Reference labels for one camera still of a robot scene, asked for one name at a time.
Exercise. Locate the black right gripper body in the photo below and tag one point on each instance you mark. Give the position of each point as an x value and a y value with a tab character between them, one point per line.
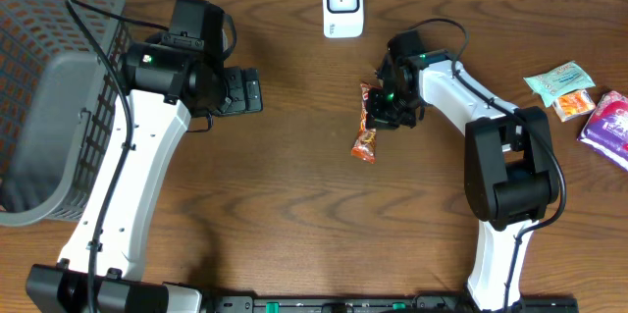
388	110

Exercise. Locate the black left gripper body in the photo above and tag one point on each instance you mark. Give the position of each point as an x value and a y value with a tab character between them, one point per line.
243	90

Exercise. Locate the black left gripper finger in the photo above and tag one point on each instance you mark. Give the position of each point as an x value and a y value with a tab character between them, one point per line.
252	88
236	91

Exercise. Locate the orange brown candy bar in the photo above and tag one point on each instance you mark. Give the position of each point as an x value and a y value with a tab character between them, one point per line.
364	145

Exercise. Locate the teal wet wipes pack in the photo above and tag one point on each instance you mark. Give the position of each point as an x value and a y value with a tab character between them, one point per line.
559	81

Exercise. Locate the orange white tissue pack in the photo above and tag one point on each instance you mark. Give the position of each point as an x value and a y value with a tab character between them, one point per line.
573	104

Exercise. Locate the purple Carefree pad pack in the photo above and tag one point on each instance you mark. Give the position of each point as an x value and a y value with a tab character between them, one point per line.
606	129

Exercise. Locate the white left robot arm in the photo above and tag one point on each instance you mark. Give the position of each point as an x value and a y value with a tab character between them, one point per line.
163	83

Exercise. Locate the white barcode scanner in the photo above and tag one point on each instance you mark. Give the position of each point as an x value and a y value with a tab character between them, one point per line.
343	18

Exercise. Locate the grey plastic basket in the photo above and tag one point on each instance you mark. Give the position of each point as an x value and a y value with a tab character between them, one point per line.
57	105

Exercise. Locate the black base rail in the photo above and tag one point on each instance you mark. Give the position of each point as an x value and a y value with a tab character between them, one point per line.
447	303

